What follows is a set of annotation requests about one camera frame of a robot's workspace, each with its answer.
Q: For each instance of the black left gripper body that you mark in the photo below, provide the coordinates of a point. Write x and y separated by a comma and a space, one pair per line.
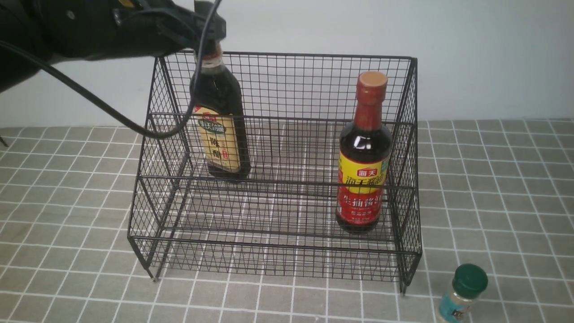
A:
199, 29

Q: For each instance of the red-label soy sauce bottle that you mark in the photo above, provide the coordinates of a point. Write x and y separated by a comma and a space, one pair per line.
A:
364, 149

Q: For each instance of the green-cap seasoning shaker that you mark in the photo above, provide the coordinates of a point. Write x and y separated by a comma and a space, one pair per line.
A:
467, 285

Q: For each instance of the beige-label vinegar bottle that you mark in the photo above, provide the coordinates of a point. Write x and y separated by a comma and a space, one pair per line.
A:
218, 110

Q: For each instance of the grey checkered tablecloth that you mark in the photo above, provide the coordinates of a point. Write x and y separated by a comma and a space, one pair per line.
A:
495, 193

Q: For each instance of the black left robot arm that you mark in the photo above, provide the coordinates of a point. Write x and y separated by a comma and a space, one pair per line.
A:
100, 30

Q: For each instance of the black wire mesh rack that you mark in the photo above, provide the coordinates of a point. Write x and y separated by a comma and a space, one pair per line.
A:
280, 219

